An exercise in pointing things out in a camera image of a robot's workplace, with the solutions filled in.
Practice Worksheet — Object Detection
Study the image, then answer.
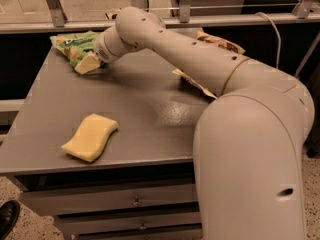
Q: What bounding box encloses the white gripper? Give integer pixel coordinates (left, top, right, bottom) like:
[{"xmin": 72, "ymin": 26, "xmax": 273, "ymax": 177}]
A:
[{"xmin": 75, "ymin": 27, "xmax": 137, "ymax": 75}]

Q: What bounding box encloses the green rice chip bag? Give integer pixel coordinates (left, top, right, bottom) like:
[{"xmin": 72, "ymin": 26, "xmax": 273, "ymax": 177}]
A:
[{"xmin": 50, "ymin": 31, "xmax": 98, "ymax": 68}]

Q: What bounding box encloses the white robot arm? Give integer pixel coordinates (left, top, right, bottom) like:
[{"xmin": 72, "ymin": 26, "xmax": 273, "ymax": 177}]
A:
[{"xmin": 93, "ymin": 7, "xmax": 315, "ymax": 240}]

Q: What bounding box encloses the brown sea salt chip bag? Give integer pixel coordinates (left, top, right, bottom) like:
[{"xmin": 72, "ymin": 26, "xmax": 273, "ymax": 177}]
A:
[{"xmin": 172, "ymin": 31, "xmax": 245, "ymax": 99}]

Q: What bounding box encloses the yellow sponge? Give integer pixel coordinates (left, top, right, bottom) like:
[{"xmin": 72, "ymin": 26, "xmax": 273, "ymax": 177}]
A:
[{"xmin": 61, "ymin": 114, "xmax": 118, "ymax": 163}]

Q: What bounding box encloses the grey drawer cabinet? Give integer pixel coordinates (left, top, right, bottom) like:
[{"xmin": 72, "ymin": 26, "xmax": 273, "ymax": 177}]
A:
[{"xmin": 0, "ymin": 49, "xmax": 211, "ymax": 240}]

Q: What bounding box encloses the black shoe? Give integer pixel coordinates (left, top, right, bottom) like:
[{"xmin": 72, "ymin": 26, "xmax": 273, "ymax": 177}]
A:
[{"xmin": 0, "ymin": 200, "xmax": 20, "ymax": 240}]

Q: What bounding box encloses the metal railing frame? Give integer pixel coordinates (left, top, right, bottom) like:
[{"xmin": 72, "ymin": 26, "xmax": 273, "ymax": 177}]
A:
[{"xmin": 0, "ymin": 0, "xmax": 320, "ymax": 34}]

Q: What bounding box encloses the white cable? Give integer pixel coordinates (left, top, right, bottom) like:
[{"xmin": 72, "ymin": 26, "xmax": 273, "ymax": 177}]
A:
[{"xmin": 255, "ymin": 12, "xmax": 282, "ymax": 70}]

